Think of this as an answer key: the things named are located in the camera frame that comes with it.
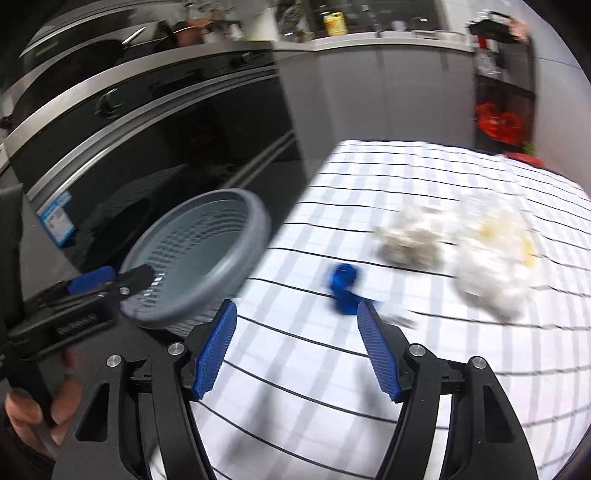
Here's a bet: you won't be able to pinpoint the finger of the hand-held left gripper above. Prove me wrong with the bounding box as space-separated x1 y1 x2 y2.
23 266 117 311
99 265 155 304

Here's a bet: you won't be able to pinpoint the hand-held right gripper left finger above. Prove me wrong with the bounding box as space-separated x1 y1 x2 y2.
51 299 238 480

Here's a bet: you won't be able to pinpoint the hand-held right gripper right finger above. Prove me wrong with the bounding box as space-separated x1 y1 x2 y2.
357 301 539 480

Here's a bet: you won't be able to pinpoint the blue wrapper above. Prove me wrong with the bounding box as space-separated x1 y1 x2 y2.
323 263 384 317

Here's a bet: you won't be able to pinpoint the grey perforated waste basket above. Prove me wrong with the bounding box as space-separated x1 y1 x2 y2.
119 188 273 340

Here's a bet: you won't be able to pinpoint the person's left hand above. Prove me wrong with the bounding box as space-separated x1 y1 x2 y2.
4 348 85 460

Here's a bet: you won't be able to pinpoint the blue energy label sticker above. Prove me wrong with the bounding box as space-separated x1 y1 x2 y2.
37 191 77 247

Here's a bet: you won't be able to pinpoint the crumpled grey-white tissue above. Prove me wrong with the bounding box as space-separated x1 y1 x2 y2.
373 208 446 268

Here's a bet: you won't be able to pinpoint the black built-in oven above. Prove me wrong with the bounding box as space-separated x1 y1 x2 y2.
0 48 310 278

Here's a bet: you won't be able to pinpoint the crumpled clear plastic bag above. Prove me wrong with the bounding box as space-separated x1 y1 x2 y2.
450 194 543 321

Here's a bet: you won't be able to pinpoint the black white checked tablecloth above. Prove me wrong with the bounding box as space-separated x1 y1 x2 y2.
185 140 591 480

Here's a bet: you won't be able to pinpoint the large black control knob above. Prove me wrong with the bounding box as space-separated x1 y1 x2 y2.
95 89 123 116

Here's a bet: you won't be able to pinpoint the dark wok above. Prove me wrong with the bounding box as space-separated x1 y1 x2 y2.
76 27 149 63

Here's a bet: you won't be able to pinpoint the red item behind table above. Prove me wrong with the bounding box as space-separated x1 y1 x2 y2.
505 152 546 167

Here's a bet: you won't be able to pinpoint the brown pot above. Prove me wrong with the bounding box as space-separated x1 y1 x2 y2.
173 18 209 47

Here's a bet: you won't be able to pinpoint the red plastic bag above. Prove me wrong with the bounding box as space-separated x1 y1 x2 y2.
475 102 525 141

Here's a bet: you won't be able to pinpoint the grey kitchen cabinet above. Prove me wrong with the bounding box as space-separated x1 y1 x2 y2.
272 44 481 171

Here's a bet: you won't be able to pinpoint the black storage rack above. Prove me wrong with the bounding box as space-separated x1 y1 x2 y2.
466 11 539 155

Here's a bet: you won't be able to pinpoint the clear plastic bags on rack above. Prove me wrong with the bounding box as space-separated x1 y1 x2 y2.
475 48 509 77

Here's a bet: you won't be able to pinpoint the yellow detergent bottle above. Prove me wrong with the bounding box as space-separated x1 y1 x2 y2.
323 12 349 37

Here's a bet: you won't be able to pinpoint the pink cloth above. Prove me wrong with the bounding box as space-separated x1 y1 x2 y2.
505 16 532 40

